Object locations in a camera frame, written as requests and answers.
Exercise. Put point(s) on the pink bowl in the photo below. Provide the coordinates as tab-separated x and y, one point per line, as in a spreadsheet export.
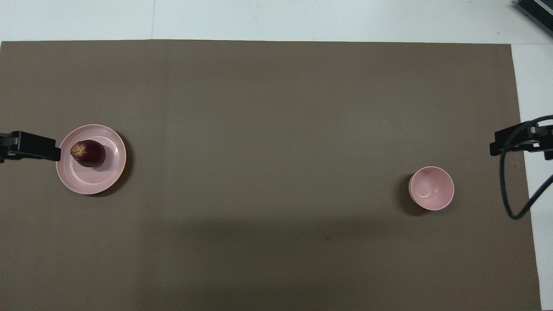
432	188

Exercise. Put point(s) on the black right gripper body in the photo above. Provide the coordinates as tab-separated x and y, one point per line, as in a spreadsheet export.
544	144

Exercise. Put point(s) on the dark red apple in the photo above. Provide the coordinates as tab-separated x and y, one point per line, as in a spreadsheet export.
90	154

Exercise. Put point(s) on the pink plate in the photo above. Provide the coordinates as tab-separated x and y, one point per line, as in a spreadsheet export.
96	181

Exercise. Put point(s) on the brown table mat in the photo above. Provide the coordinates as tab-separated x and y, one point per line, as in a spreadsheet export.
276	129

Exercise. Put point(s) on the dark ribbed device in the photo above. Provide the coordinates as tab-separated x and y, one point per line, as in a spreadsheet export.
538	9

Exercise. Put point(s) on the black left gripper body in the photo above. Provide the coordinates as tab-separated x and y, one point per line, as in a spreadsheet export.
8	147

